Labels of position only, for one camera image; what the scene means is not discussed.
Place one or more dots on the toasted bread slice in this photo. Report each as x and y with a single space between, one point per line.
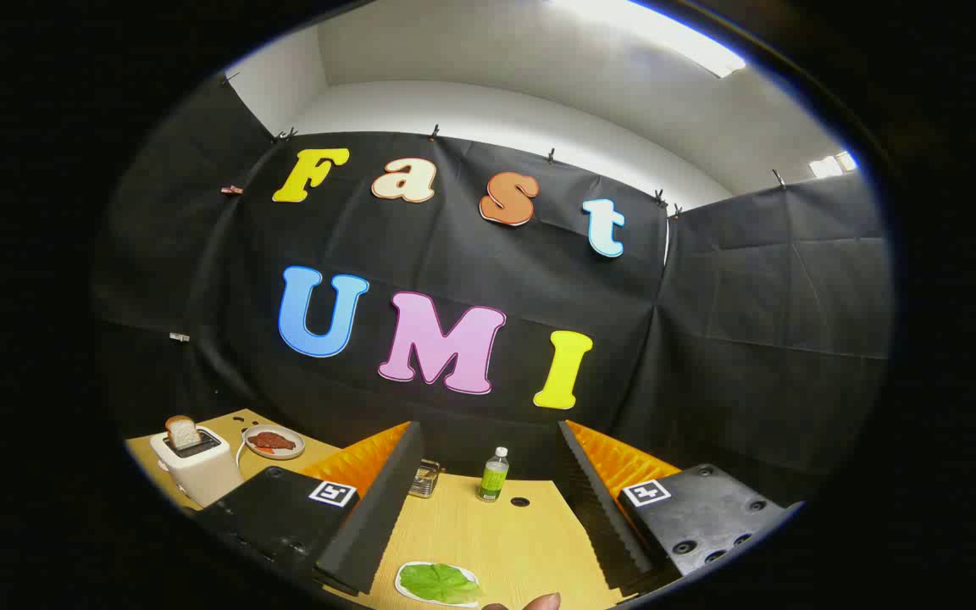
183 432

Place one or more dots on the red meat slice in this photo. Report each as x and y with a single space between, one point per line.
272 440

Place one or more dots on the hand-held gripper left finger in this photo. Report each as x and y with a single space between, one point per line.
374 525

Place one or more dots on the green lettuce leaf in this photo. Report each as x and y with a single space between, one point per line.
437 583

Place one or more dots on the small grey plate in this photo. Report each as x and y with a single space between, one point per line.
276 455

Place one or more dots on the green label plastic bottle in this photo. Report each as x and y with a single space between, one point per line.
493 481

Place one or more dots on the black backdrop cloth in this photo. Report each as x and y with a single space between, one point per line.
454 254

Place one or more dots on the white toaster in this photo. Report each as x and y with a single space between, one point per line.
200 479

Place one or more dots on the white square plate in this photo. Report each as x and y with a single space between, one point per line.
402 590

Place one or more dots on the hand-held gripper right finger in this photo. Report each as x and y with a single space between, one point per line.
602 517

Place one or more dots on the small ceiling light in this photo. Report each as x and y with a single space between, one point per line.
831 165

